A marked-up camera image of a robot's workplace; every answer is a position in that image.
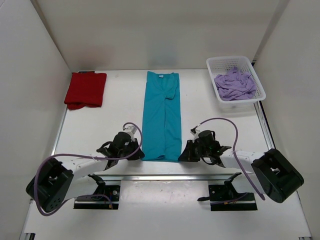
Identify teal t-shirt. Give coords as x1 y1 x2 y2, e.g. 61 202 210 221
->
142 71 182 163

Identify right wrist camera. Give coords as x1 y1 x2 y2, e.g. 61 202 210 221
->
190 126 201 138

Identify red t-shirt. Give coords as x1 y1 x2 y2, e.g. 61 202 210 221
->
64 72 107 110

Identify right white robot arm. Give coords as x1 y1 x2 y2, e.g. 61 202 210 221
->
178 130 304 203

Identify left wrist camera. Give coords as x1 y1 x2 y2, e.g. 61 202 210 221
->
123 125 138 138

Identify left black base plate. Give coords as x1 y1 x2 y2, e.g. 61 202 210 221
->
73 181 121 210

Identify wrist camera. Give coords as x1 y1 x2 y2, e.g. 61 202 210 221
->
190 126 201 138
123 125 138 138

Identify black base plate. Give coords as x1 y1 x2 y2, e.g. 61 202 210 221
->
197 184 258 212
73 181 121 210

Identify white plastic basket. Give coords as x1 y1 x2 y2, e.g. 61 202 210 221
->
206 55 267 113

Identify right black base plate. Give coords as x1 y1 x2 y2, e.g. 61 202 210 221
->
197 184 258 212

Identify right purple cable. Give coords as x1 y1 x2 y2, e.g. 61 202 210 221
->
194 117 266 201

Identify lavender t-shirt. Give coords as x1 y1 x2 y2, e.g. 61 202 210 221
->
214 67 257 101

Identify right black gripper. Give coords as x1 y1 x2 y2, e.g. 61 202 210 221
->
178 140 211 163

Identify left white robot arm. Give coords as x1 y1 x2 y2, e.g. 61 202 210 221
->
25 131 145 215

